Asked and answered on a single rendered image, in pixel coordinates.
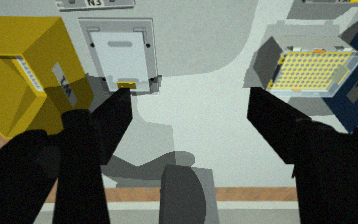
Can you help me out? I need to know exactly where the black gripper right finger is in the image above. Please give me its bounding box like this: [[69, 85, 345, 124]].
[[247, 87, 358, 224]]

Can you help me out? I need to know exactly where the white flat plate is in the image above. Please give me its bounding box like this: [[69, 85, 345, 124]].
[[91, 31, 150, 92]]

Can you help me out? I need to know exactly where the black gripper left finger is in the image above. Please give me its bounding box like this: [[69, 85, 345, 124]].
[[0, 88, 133, 224]]

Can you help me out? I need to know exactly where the white multi-well plate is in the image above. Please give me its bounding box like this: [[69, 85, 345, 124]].
[[15, 56, 44, 91]]

